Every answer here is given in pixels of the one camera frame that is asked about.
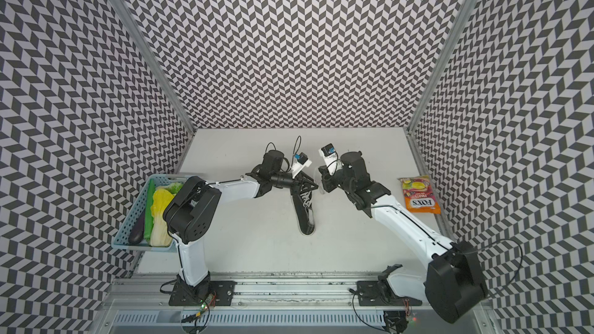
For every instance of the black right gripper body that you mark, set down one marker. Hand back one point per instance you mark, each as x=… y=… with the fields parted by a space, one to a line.
x=332 y=182

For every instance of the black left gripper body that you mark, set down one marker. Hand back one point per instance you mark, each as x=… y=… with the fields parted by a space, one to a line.
x=285 y=180

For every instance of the white shoelace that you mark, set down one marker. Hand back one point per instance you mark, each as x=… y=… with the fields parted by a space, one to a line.
x=306 y=196

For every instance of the black canvas sneaker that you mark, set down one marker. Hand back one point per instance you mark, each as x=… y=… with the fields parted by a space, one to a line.
x=305 y=217

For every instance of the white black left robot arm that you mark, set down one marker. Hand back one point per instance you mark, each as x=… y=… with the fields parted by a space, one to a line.
x=189 y=216

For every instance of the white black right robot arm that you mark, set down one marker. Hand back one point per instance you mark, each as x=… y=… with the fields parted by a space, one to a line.
x=454 y=280

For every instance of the orange candy bag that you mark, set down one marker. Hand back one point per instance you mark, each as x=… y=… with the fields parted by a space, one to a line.
x=419 y=195

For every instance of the green toy lettuce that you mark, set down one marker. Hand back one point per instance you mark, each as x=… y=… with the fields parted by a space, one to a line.
x=174 y=187

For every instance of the green toy cucumber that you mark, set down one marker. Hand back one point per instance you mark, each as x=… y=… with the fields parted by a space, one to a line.
x=149 y=222

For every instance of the yellow toy cabbage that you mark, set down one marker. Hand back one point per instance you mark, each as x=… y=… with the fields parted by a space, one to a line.
x=160 y=236

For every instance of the light blue plastic basket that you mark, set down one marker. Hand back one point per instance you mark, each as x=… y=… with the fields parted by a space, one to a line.
x=120 y=240

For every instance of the purple toy eggplant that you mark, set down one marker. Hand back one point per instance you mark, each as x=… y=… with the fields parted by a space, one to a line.
x=136 y=235

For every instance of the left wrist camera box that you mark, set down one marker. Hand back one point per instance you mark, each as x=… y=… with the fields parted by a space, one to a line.
x=300 y=162

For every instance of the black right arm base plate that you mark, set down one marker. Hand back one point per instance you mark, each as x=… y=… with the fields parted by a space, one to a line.
x=385 y=292

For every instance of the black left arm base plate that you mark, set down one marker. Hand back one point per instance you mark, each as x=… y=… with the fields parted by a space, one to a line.
x=199 y=294

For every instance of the aluminium right corner post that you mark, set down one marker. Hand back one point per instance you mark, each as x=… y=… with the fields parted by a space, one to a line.
x=451 y=42

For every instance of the aluminium corner post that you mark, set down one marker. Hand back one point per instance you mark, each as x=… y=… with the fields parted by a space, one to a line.
x=451 y=42
x=123 y=12

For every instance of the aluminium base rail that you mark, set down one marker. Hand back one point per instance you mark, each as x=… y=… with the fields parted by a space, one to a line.
x=274 y=302

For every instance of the aluminium left corner post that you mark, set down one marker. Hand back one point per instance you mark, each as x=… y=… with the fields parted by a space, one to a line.
x=123 y=12

